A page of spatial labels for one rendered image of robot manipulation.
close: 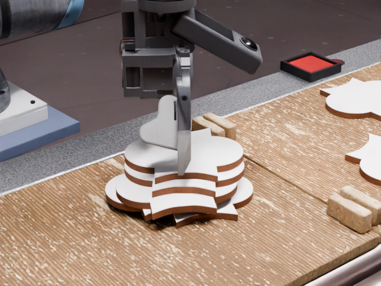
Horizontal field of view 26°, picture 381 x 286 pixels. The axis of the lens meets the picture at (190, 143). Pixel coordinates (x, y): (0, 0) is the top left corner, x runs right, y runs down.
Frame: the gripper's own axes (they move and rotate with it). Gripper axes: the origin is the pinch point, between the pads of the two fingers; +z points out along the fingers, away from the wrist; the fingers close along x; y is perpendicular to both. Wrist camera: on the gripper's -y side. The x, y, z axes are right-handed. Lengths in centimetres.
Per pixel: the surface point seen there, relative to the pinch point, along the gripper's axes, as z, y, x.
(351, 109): 4.7, -26.0, -19.8
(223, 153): 0.6, -4.8, 0.8
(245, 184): 4.7, -7.6, 1.5
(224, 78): 99, -29, -254
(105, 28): 99, 28, -323
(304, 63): 6.4, -23.0, -42.6
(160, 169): 0.6, 3.1, 4.5
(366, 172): 4.7, -23.7, -0.6
